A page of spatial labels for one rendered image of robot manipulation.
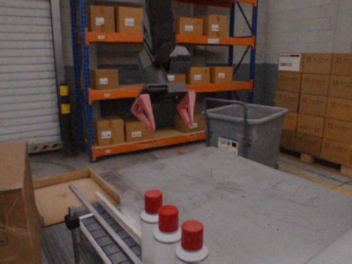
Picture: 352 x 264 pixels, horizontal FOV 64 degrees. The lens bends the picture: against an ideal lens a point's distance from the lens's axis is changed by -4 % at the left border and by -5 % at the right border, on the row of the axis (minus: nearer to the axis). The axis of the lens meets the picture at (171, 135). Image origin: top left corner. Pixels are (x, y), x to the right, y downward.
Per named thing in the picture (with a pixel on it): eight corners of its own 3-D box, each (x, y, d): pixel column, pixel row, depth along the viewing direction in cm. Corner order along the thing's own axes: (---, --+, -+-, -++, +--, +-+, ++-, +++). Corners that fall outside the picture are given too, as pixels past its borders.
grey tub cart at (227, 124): (235, 166, 364) (240, 89, 338) (284, 179, 323) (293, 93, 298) (192, 190, 300) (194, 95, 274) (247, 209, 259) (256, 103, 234)
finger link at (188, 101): (206, 119, 66) (192, 84, 69) (179, 122, 62) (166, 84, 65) (192, 132, 71) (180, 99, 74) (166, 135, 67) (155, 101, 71)
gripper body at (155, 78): (187, 89, 67) (177, 63, 70) (146, 91, 62) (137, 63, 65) (175, 104, 73) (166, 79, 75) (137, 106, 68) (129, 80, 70)
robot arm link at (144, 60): (132, 60, 73) (139, 45, 68) (156, 60, 76) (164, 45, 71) (139, 82, 70) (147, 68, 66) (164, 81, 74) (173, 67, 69)
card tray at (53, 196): (121, 205, 100) (120, 194, 99) (43, 227, 86) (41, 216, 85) (90, 176, 124) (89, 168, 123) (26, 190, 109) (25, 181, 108)
